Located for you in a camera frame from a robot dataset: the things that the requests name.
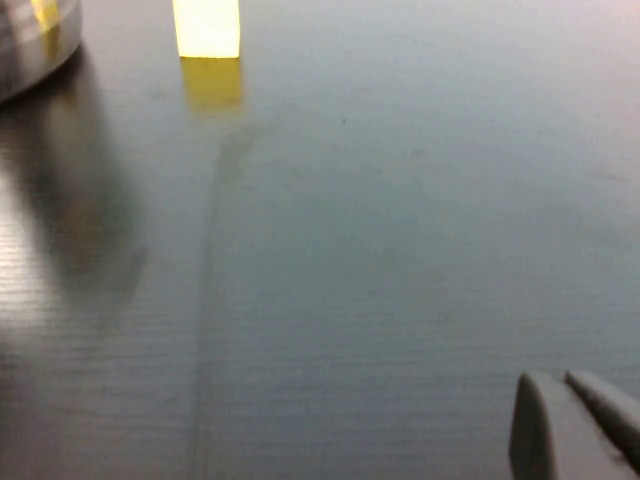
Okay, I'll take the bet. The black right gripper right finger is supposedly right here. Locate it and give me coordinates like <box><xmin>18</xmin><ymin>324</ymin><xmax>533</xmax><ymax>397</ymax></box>
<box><xmin>564</xmin><ymin>369</ymin><xmax>640</xmax><ymax>464</ymax></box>

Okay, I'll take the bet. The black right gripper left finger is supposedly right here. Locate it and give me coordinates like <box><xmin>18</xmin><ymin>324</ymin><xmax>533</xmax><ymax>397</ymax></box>
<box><xmin>508</xmin><ymin>372</ymin><xmax>632</xmax><ymax>480</ymax></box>

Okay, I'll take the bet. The stainless steel cooking pot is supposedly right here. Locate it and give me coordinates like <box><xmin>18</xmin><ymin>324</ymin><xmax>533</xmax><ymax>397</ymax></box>
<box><xmin>0</xmin><ymin>0</ymin><xmax>83</xmax><ymax>104</ymax></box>

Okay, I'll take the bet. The yellow foam cube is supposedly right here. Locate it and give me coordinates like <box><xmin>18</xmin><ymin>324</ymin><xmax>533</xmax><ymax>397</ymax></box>
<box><xmin>172</xmin><ymin>0</ymin><xmax>242</xmax><ymax>60</ymax></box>

